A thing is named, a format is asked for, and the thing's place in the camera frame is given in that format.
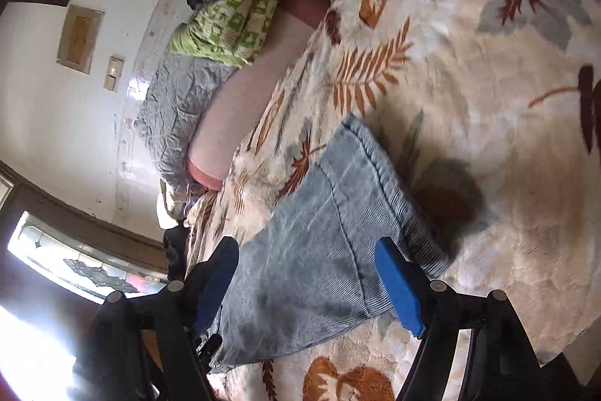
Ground beige light switch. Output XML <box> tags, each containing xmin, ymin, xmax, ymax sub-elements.
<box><xmin>103</xmin><ymin>56</ymin><xmax>125</xmax><ymax>94</ymax></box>

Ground stained glass window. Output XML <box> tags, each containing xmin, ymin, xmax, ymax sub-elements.
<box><xmin>7</xmin><ymin>210</ymin><xmax>171</xmax><ymax>303</ymax></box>

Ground grey denim pants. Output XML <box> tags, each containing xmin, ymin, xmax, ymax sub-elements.
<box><xmin>207</xmin><ymin>114</ymin><xmax>452</xmax><ymax>376</ymax></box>

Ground grey quilted blanket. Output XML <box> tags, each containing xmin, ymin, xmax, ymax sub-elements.
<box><xmin>134</xmin><ymin>52</ymin><xmax>238</xmax><ymax>197</ymax></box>

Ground beige wall panel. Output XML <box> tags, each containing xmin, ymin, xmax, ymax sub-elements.
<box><xmin>56</xmin><ymin>5</ymin><xmax>105</xmax><ymax>75</ymax></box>

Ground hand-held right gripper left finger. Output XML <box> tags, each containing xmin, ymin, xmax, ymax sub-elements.
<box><xmin>87</xmin><ymin>236</ymin><xmax>241</xmax><ymax>401</ymax></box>

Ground black cloth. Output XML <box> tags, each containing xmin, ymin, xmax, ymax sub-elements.
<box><xmin>162</xmin><ymin>223</ymin><xmax>191</xmax><ymax>283</ymax></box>

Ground leaf print quilted blanket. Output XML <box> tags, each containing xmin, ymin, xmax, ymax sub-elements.
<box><xmin>185</xmin><ymin>0</ymin><xmax>601</xmax><ymax>401</ymax></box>

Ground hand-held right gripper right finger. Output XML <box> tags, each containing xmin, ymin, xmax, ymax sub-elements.
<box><xmin>374</xmin><ymin>236</ymin><xmax>583</xmax><ymax>401</ymax></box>

